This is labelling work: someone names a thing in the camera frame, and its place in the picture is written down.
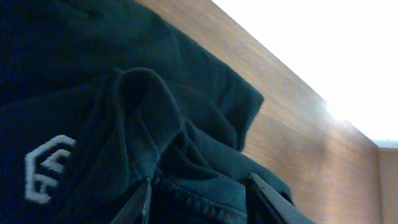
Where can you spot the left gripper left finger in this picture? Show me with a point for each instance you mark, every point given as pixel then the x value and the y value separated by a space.
pixel 137 209

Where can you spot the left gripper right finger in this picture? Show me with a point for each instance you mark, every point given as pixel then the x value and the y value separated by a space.
pixel 267 206

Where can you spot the black folded garment with logo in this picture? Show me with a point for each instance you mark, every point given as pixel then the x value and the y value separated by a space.
pixel 92 94

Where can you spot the blue denim jeans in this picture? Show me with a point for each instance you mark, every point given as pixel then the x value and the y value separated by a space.
pixel 201 180

